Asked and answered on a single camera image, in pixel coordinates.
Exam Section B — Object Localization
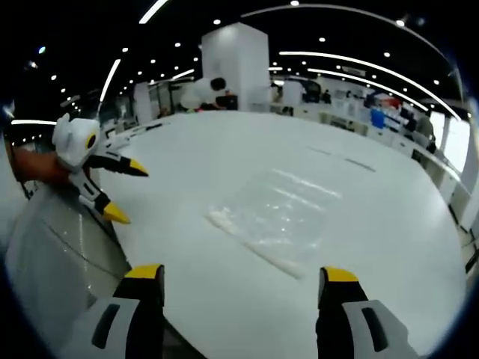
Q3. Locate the blue box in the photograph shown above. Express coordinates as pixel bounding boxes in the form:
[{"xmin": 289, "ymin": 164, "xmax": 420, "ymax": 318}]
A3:
[{"xmin": 370, "ymin": 108, "xmax": 386, "ymax": 130}]

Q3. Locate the person's left hand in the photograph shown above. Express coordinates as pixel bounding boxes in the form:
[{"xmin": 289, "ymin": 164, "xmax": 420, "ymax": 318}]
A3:
[{"xmin": 12, "ymin": 147, "xmax": 93, "ymax": 187}]

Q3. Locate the white square pillar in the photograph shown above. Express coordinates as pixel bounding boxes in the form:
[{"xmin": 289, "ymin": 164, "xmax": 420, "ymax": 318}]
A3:
[{"xmin": 201, "ymin": 22, "xmax": 271, "ymax": 112}]

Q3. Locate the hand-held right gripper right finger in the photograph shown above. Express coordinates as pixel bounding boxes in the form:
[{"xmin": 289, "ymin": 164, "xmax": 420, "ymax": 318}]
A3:
[{"xmin": 316, "ymin": 266, "xmax": 421, "ymax": 359}]

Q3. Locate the clear resealable plastic bag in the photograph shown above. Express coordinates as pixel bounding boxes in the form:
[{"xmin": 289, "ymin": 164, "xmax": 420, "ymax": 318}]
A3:
[{"xmin": 204, "ymin": 168, "xmax": 342, "ymax": 280}]

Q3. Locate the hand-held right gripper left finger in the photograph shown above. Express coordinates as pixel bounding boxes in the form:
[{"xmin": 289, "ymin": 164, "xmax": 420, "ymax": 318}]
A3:
[{"xmin": 64, "ymin": 263, "xmax": 165, "ymax": 359}]

